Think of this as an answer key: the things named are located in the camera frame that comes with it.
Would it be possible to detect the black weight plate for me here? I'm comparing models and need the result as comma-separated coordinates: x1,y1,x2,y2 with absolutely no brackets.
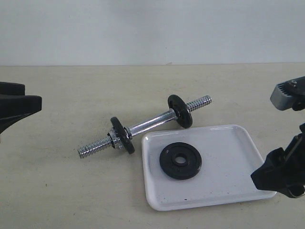
159,142,203,180
167,94,193,129

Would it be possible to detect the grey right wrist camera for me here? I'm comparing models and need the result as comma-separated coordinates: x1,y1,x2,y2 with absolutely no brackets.
270,76,305,111

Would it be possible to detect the chrome threaded dumbbell bar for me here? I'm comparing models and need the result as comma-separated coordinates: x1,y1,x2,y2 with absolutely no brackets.
78,95,212,158

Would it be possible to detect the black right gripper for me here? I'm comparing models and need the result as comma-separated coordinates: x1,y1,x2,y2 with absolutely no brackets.
251,124,305,198

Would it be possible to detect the chrome spinlock collar nut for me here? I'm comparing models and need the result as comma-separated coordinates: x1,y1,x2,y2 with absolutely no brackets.
107,127,123,149

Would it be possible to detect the black weight plate end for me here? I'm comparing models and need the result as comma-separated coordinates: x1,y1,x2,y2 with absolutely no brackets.
110,117,135,154

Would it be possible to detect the white plastic tray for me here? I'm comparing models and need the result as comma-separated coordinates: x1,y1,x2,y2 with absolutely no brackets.
142,125,275,211

